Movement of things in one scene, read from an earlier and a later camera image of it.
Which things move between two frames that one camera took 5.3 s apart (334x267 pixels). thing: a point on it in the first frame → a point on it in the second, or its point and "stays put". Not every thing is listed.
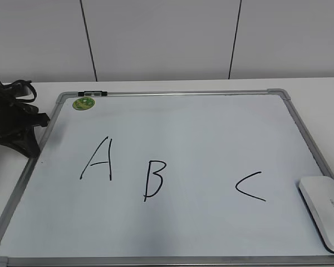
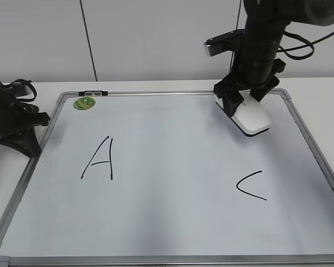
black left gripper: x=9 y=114 stays put
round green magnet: x=83 y=103 stays put
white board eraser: x=325 y=196 → x=252 y=117
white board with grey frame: x=168 y=178 stays put
